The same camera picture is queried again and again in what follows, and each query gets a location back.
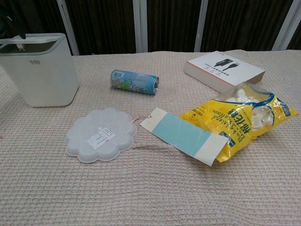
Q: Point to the beige woven tablecloth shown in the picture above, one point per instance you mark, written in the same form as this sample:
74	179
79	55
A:
141	188

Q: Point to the dark curtain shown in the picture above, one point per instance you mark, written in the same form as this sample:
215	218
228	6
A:
105	23

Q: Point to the blue drink can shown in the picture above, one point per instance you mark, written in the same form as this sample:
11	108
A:
131	81

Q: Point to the blue and white paper tag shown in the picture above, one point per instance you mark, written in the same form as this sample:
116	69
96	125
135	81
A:
178	131

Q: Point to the white plastic trash bin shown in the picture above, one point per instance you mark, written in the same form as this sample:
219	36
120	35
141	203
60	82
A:
47	82

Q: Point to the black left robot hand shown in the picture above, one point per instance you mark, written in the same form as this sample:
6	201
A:
22	35

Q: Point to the white slanted frame post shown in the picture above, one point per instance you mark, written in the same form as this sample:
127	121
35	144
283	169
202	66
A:
68	30
288	28

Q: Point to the yellow marshmallow snack bag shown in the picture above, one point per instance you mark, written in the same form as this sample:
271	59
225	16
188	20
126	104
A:
235	117

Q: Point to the white upright frame post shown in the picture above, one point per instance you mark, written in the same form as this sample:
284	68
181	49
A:
201	26
140	26

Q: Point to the translucent flower-shaped plastic lid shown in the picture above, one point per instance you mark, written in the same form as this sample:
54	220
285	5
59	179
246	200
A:
101	134

